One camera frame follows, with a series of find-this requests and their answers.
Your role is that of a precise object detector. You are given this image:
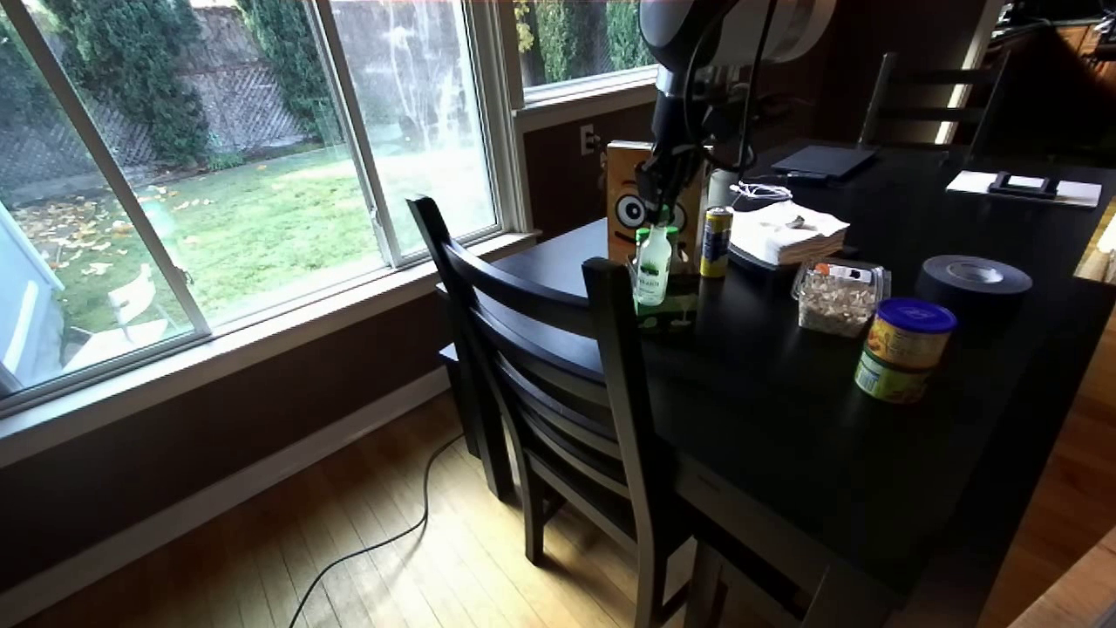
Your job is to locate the dark wooden chair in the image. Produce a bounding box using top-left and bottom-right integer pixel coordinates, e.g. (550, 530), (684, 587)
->
(407, 195), (691, 628)

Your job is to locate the stack of white napkins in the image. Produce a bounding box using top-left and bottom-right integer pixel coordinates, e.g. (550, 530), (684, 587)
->
(730, 203), (849, 268)

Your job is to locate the yellow can blue lid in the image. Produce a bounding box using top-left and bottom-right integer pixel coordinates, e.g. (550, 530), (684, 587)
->
(856, 295), (956, 405)

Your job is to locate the clear plastic container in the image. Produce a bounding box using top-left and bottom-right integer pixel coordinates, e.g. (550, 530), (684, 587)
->
(793, 258), (894, 338)

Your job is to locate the yellow cartoon face box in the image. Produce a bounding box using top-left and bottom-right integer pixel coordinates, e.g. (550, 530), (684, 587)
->
(599, 138), (701, 262)

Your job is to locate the yellow blue spray can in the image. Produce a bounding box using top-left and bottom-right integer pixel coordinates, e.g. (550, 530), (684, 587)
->
(699, 208), (734, 280)

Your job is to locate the black floor cable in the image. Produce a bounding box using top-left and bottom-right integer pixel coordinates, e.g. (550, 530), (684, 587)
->
(285, 430), (466, 628)

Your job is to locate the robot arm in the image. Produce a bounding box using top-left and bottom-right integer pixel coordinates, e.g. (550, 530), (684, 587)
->
(637, 0), (838, 224)

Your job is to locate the background chair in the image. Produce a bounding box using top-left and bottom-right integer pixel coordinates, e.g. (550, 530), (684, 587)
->
(857, 52), (1004, 152)

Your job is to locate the wall power outlet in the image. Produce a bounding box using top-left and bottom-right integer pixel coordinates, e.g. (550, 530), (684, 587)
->
(579, 122), (599, 157)

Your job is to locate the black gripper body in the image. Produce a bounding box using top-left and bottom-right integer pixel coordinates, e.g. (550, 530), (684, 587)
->
(644, 98), (706, 224)

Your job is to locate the black laptop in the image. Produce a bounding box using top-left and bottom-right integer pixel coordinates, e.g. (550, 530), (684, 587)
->
(776, 141), (876, 180)

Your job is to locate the white paper with black object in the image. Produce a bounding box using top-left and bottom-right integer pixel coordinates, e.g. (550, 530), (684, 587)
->
(947, 169), (1104, 208)

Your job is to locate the clear bottle green cap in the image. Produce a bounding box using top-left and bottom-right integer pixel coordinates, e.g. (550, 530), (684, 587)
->
(634, 226), (672, 311)

